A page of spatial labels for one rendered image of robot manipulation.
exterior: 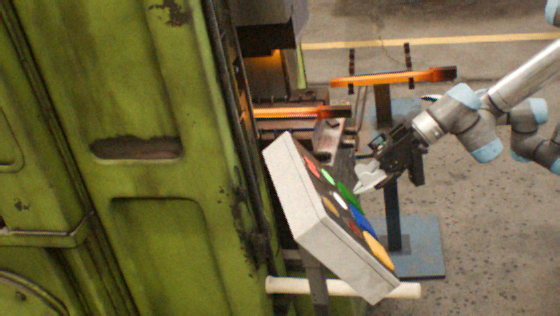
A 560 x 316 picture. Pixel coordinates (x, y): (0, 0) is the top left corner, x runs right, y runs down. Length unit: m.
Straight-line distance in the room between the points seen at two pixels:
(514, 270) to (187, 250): 1.46
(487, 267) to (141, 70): 1.77
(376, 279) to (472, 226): 1.67
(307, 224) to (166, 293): 0.93
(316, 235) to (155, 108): 0.60
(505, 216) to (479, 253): 0.28
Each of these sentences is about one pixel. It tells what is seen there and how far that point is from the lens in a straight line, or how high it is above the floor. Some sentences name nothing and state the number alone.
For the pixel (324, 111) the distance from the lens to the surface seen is 1.93.
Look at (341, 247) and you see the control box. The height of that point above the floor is 1.11.
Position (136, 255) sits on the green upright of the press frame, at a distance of 1.96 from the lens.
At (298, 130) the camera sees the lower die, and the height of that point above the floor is 0.98.
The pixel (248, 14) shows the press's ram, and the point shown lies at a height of 1.40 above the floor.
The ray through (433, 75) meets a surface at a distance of 2.25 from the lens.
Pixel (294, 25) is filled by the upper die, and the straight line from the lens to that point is 1.71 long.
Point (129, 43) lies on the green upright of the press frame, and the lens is 1.56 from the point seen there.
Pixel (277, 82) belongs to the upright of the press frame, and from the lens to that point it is 2.19.
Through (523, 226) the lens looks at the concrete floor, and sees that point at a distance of 3.02.
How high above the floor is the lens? 1.96
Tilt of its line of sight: 33 degrees down
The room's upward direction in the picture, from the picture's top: 11 degrees counter-clockwise
